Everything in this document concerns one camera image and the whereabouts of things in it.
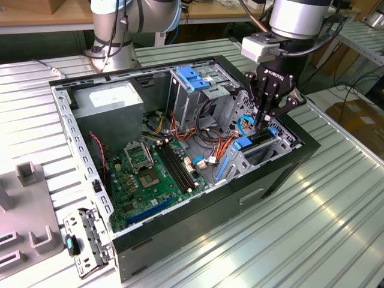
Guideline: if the black camera cable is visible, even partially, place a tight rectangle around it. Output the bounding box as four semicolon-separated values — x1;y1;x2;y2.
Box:
280;13;347;58

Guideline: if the black open PC case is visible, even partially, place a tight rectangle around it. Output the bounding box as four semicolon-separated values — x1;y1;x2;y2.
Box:
47;55;321;283

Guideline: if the black RAM slot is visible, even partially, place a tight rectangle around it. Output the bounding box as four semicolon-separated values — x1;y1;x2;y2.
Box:
169;142;196;190
164;143;193;192
160;145;189;193
156;145;185;194

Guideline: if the wooden desk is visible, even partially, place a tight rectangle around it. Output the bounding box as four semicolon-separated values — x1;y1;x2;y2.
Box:
0;0;362;58

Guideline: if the grey slot retainer bracket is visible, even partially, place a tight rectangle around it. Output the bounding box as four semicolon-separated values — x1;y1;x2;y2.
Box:
62;208;116;278

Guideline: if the grey metal disk bay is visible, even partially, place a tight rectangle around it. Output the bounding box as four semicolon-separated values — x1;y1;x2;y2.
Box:
213;127;296;185

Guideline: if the yellow orange wire bundle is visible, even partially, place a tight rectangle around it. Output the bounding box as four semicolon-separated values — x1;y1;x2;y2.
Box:
149;116;165;135

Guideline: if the grey metal drive cage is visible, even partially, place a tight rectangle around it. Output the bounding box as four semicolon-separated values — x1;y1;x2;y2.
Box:
166;61;241;133

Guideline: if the metal slat side table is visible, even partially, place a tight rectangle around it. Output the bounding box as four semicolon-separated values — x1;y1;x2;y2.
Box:
329;22;384;88

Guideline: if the orange red wire bundle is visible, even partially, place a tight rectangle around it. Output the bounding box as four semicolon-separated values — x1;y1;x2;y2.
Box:
169;110;199;142

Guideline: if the white camera box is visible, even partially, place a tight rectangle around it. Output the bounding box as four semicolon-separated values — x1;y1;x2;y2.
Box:
241;35;281;63

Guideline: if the black latch with teal tab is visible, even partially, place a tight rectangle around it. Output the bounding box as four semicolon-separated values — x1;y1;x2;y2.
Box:
65;235;80;256

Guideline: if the grey parts rack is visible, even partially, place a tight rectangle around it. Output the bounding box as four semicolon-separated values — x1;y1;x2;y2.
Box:
0;161;66;272

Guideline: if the blue expansion slot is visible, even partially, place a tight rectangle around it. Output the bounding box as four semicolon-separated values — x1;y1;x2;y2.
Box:
125;196;174;227

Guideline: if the blue flat data wire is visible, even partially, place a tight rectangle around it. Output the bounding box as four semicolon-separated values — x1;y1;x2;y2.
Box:
236;115;257;134

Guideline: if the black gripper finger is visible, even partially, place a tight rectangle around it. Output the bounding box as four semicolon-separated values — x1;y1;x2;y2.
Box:
243;71;267;127
263;89;307;130

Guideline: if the grey power supply box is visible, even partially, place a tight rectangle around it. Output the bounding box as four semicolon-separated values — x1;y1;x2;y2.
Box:
70;80;145;151

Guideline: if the brown cardboard box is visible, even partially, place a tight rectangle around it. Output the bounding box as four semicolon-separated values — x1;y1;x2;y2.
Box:
325;100;384;151

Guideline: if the green motherboard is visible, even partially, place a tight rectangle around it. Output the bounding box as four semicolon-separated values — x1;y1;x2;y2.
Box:
104;139;211;233

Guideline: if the blue drive cage latch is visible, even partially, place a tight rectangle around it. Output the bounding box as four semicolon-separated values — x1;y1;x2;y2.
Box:
176;66;211;92

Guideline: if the black case fan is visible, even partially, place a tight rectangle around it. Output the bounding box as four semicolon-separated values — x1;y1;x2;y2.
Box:
86;131;113;200

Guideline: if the red black twisted wire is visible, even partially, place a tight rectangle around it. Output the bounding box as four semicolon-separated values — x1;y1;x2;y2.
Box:
89;133;108;182

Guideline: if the short light blue wire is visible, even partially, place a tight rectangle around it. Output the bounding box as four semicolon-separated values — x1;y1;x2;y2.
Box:
191;156;211;169

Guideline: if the metal socket cover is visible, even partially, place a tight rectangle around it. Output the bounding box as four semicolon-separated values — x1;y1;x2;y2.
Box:
124;142;154;172

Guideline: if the CPU socket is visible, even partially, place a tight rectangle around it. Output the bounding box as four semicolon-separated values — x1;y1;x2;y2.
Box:
137;169;164;190

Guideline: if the hard disk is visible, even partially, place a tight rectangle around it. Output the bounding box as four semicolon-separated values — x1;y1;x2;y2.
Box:
215;127;278;181

